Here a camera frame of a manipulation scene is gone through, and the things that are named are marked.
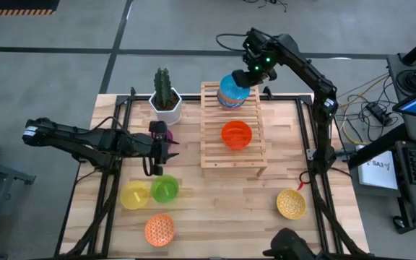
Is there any orange patterned ceramic bowl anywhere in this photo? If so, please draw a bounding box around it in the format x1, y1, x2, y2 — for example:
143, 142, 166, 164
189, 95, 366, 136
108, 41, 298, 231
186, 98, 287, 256
144, 213, 176, 248

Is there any black coiled cable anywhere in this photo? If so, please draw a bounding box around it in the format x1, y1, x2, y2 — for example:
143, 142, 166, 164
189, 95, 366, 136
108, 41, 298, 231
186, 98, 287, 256
396, 67, 416, 95

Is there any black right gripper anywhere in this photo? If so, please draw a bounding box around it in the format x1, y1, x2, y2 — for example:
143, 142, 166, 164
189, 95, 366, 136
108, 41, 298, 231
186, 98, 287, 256
231, 27, 278, 88

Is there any yellow patterned ceramic bowl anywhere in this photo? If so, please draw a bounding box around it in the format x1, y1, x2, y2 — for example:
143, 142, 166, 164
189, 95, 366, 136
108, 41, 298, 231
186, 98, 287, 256
276, 188, 308, 220

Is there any red plastic bowl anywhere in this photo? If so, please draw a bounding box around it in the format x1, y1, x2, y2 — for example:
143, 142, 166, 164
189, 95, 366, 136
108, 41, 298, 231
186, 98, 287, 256
220, 120, 254, 151

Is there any black power adapter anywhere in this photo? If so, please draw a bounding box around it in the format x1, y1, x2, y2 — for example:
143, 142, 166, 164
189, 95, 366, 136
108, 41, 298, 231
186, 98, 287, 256
365, 102, 389, 126

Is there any green plastic bowl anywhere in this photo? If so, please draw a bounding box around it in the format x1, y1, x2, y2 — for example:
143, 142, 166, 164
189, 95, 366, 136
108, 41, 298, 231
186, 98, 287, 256
149, 174, 181, 204

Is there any black table frame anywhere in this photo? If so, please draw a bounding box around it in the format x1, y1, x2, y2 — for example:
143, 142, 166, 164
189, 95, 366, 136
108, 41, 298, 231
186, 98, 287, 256
54, 86, 370, 260

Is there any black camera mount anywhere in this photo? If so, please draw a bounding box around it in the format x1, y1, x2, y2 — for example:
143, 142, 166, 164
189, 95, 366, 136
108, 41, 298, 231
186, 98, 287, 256
261, 227, 319, 260

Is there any green cactus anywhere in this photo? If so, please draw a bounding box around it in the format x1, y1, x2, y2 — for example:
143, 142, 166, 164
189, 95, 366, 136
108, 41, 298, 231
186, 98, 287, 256
152, 66, 173, 111

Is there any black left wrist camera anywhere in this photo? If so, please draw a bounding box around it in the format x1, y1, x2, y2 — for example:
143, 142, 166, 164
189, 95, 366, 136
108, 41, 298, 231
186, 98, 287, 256
148, 120, 168, 142

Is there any blue patterned ceramic bowl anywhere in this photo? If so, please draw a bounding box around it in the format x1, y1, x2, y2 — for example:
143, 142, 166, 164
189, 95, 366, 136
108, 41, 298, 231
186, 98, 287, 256
216, 74, 251, 110

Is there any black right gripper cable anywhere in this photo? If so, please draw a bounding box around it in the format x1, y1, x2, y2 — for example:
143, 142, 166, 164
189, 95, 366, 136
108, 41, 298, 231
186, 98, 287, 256
214, 32, 248, 52

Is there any white plant pot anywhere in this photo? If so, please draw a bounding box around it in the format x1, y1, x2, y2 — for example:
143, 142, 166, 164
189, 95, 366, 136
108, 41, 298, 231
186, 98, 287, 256
148, 87, 183, 126

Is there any grey equipment cart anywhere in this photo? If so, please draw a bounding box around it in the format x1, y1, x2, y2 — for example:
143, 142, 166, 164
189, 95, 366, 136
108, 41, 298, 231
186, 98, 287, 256
348, 53, 416, 232

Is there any black hazard striped mat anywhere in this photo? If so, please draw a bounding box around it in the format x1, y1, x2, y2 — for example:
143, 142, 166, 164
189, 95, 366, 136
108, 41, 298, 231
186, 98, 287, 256
0, 0, 61, 17

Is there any wooden slatted shelf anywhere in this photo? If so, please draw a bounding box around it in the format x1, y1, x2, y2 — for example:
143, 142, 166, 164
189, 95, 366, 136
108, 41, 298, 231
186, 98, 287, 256
199, 81, 269, 178

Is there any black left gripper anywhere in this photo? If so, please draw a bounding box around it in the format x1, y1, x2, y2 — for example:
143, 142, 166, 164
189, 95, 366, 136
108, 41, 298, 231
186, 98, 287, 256
145, 138, 181, 168

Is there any black computer mouse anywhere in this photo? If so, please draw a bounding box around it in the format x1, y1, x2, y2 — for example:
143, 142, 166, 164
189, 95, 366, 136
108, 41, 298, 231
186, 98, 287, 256
391, 215, 407, 231

